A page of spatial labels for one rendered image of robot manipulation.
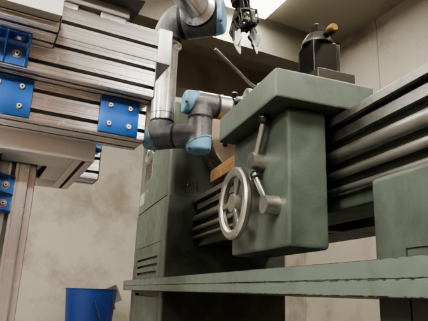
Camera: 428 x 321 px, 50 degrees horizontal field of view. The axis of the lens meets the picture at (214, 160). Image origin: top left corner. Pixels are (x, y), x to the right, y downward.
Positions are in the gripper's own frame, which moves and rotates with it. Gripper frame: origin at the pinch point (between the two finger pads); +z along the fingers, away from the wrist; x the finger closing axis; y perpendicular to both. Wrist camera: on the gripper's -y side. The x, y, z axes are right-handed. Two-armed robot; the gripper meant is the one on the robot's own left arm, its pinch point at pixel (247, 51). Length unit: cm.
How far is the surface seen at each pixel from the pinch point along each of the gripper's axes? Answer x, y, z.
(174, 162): -27.7, -20.9, 35.0
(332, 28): -9, 60, 24
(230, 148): -11.1, -5.2, 35.3
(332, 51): -8, 56, 28
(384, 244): -35, 92, 74
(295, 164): -33, 70, 58
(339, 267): -42, 90, 76
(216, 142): -16.1, -5.2, 32.6
